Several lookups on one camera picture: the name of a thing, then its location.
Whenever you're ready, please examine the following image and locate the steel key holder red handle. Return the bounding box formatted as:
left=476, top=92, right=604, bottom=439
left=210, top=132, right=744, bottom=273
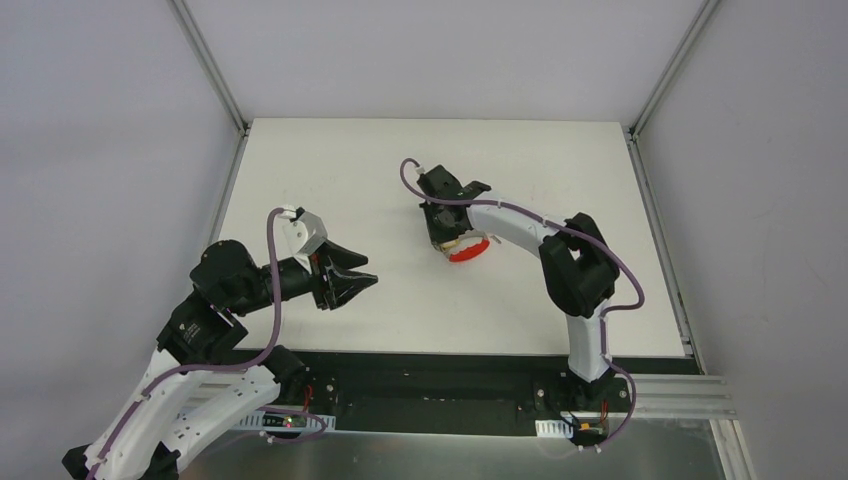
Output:
left=433, top=230, right=502, bottom=263

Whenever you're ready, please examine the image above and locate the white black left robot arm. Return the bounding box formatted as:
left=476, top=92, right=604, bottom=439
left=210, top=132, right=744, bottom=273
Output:
left=62, top=240, right=378, bottom=479

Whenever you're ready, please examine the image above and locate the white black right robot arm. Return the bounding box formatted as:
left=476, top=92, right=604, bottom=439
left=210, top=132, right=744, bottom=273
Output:
left=416, top=165, right=620, bottom=410

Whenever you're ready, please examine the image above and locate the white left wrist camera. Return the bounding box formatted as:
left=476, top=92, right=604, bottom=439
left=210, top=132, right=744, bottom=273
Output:
left=279, top=205, right=327, bottom=273

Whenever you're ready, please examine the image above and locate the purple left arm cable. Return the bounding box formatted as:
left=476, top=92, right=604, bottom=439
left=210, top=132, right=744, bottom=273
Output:
left=86, top=207, right=329, bottom=480

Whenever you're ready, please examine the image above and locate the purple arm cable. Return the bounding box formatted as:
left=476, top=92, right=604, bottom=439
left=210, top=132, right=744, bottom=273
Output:
left=86, top=207, right=329, bottom=480
left=399, top=157, right=646, bottom=452

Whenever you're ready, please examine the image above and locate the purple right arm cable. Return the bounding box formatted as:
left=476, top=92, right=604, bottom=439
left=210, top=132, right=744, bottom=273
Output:
left=399, top=157, right=646, bottom=452

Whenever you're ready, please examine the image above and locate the left white cable duct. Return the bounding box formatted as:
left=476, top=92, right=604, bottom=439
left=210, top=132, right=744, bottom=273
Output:
left=230, top=411, right=336, bottom=433

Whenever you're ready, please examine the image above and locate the white cable duct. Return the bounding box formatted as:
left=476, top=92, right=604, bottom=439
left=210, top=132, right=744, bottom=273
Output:
left=230, top=411, right=336, bottom=433
left=534, top=419, right=574, bottom=439

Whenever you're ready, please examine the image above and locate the right aluminium frame post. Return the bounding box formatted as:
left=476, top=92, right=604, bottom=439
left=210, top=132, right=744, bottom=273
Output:
left=628, top=0, right=724, bottom=142

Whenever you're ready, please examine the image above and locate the aluminium frame post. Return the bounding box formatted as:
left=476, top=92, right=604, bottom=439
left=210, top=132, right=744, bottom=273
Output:
left=628, top=0, right=724, bottom=142
left=167, top=0, right=250, bottom=137

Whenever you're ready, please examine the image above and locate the right white cable duct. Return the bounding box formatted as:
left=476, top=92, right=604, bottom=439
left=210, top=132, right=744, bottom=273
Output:
left=534, top=419, right=574, bottom=439

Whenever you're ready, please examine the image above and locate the left aluminium frame post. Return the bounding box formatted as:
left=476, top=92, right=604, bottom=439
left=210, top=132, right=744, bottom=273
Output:
left=167, top=0, right=250, bottom=137

